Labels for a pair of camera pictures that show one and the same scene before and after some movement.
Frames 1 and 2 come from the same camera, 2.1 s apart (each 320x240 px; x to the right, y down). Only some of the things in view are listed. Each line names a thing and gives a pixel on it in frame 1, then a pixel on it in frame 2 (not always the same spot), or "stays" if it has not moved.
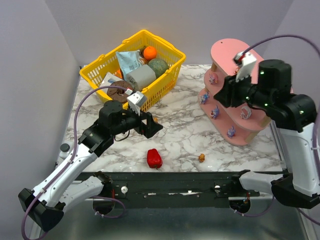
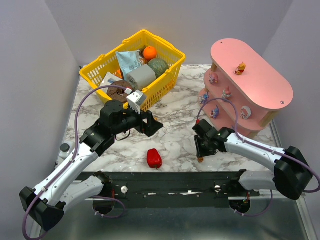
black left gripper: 144,123 stays
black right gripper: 232,89 to 200,149
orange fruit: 149,52 stays
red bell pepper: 154,159 stays
